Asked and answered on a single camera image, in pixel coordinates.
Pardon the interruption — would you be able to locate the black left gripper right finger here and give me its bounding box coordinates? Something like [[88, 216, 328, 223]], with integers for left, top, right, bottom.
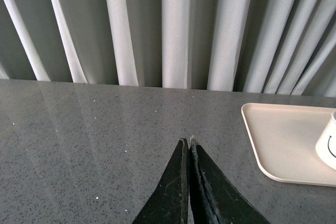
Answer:
[[188, 136, 269, 223]]

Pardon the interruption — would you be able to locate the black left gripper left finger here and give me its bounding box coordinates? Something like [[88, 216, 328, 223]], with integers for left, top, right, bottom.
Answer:
[[133, 138, 190, 223]]

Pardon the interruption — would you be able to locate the white smiley face mug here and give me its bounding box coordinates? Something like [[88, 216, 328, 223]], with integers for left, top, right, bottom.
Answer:
[[316, 110, 336, 170]]

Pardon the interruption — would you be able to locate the pink rectangular plastic tray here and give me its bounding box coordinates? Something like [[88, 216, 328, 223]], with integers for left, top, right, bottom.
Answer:
[[241, 103, 335, 187]]

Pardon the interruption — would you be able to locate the white pleated curtain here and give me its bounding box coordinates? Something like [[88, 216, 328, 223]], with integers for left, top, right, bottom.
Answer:
[[1, 0, 335, 97]]

